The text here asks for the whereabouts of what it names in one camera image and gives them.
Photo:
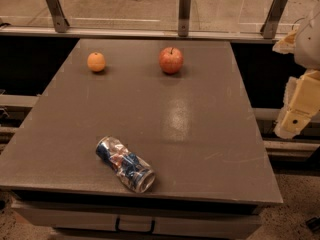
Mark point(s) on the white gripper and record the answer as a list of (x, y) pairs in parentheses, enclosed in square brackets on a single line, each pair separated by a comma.
[(310, 42)]

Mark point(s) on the red apple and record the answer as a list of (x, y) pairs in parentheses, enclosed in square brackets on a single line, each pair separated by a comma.
[(171, 60)]

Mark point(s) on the crushed blue silver can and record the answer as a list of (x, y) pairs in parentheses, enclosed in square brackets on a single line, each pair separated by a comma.
[(132, 171)]

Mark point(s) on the orange fruit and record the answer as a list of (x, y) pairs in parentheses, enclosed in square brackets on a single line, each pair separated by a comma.
[(96, 62)]

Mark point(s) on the grey drawer front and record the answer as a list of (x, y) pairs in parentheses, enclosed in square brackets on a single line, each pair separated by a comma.
[(86, 222)]

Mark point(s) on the middle metal bracket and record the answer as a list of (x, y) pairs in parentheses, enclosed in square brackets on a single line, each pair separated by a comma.
[(184, 17)]

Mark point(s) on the black drawer handle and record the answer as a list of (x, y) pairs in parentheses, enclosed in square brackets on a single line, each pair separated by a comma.
[(134, 225)]

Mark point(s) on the left metal bracket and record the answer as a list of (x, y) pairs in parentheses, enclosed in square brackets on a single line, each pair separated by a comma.
[(60, 23)]

